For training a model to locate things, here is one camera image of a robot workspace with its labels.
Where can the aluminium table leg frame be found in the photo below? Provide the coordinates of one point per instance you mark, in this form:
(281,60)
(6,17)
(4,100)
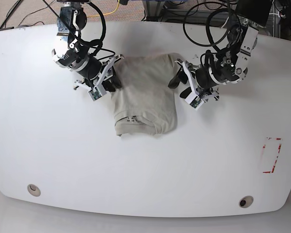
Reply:
(153,9)

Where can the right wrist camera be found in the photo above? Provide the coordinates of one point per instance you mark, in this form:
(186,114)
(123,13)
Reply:
(96,93)

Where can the left table grommet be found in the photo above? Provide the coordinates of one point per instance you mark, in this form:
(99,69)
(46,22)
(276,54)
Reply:
(33,190)

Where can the red tape marking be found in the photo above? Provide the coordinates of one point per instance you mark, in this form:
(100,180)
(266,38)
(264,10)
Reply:
(270,153)

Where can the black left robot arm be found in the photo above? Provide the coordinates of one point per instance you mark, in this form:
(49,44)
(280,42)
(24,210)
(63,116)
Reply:
(226,60)

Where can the table grommet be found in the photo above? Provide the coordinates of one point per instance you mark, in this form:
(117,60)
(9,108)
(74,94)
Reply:
(246,201)
(33,190)

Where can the beige t-shirt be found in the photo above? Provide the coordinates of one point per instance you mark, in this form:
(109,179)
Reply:
(145,103)

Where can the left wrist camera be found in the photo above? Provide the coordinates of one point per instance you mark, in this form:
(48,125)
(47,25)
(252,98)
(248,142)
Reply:
(194,101)

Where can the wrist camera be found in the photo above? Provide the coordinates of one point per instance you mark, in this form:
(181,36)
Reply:
(96,93)
(194,101)

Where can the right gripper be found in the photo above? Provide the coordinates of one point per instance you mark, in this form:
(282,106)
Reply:
(98,74)

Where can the right table grommet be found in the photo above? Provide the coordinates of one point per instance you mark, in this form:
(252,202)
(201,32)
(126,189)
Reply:
(246,201)

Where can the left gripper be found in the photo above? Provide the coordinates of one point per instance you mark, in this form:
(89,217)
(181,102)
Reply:
(202,80)

